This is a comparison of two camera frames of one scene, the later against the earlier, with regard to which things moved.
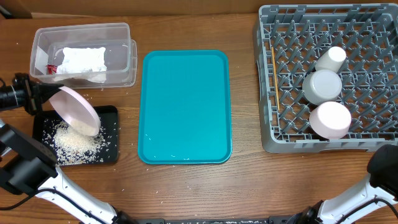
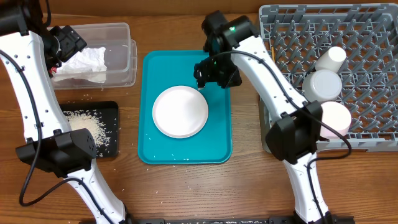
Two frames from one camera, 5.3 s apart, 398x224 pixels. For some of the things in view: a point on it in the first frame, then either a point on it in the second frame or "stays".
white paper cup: (332, 60) stays
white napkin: (86, 63) stays
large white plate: (75, 111) to (180, 112)
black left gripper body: (22, 93) to (61, 46)
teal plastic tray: (185, 114) stays
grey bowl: (322, 86) stays
